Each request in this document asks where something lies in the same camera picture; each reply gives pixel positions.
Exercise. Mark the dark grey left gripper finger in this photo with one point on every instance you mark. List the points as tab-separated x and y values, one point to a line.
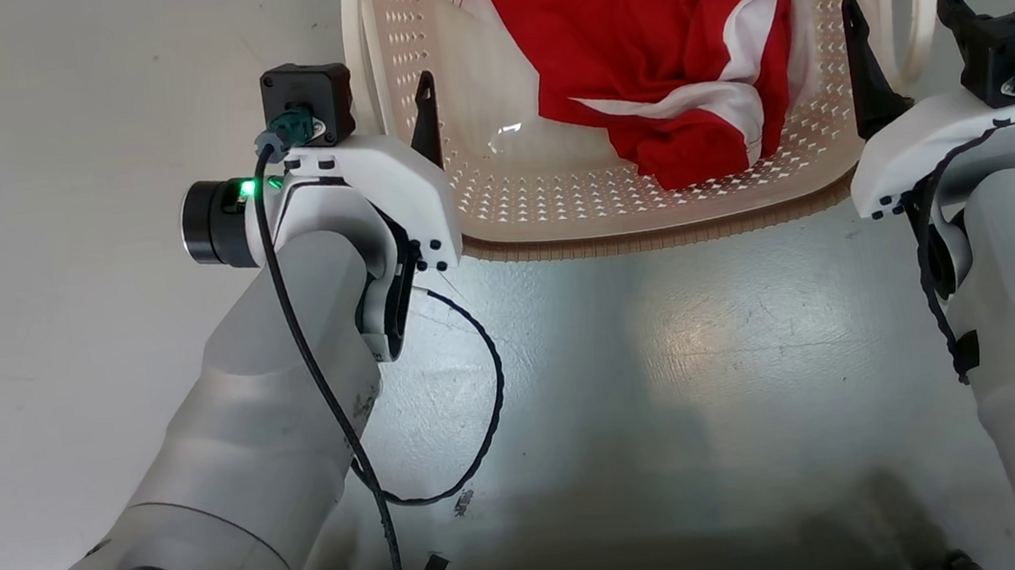
427	125

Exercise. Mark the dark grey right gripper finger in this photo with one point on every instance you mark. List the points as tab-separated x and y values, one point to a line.
952	3
868	81

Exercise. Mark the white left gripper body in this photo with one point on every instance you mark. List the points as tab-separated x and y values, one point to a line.
388	179

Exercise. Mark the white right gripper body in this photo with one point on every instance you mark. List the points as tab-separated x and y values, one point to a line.
934	131

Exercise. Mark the cream plastic laundry basket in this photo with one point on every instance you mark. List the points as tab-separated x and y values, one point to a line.
554	192

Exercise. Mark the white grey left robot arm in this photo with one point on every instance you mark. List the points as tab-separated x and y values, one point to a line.
270	401

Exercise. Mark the red and white garment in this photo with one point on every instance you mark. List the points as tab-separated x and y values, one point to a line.
630	18

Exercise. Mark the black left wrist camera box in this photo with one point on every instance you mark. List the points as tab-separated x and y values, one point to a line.
319	90

